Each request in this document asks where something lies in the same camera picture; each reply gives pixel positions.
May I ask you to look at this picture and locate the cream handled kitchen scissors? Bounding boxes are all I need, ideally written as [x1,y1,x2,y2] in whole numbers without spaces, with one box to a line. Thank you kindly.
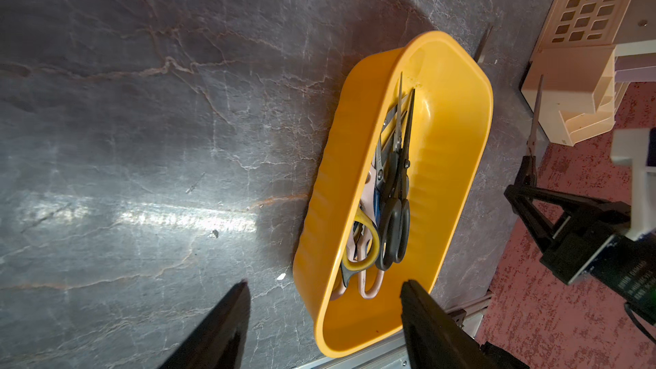
[473,24,494,64]

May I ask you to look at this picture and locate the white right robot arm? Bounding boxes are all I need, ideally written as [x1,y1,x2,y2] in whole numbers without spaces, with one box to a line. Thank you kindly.
[504,128,655,324]

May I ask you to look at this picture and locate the yellow and black scissors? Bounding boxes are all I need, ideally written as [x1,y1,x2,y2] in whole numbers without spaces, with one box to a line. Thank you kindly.
[346,149,384,299]

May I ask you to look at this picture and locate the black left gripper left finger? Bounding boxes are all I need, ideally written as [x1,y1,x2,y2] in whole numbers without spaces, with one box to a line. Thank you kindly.
[161,280,251,368]

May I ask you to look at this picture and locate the pink handled scissors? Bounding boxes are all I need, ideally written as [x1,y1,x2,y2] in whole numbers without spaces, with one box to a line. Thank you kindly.
[330,163,385,301]

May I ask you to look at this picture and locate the beige plastic file organizer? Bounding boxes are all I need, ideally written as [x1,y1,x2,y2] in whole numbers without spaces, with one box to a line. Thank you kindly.
[521,0,655,146]

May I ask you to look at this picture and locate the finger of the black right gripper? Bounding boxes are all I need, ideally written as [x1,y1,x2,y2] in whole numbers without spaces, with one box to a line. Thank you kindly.
[504,184,579,251]

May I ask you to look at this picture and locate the black handled scissors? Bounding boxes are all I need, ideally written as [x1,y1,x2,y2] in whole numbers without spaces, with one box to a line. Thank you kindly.
[514,75,544,187]
[376,89,415,271]

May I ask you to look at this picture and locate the yellow plastic storage box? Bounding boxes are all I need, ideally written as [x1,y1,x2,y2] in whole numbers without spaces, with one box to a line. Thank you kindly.
[293,31,494,358]

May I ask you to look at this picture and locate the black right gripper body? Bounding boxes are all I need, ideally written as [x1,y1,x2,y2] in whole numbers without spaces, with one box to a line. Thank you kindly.
[537,203,655,313]

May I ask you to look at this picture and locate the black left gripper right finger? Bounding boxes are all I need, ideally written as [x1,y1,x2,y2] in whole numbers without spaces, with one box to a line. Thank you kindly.
[401,280,528,368]

